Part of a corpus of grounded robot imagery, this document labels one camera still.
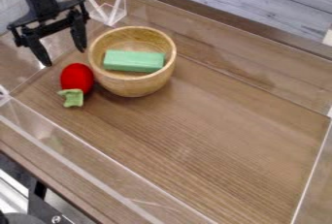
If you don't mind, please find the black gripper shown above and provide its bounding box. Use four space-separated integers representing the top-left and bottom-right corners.
7 0 90 67

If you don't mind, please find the red plush strawberry toy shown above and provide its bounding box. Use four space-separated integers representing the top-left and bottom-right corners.
58 63 95 108

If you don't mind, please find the green rectangular block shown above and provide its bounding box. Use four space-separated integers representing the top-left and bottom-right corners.
103 49 165 73

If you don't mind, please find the wooden bowl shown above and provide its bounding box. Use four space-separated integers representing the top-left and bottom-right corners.
89 26 177 97

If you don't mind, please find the clear acrylic corner bracket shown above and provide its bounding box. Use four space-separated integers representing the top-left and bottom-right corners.
86 0 128 26

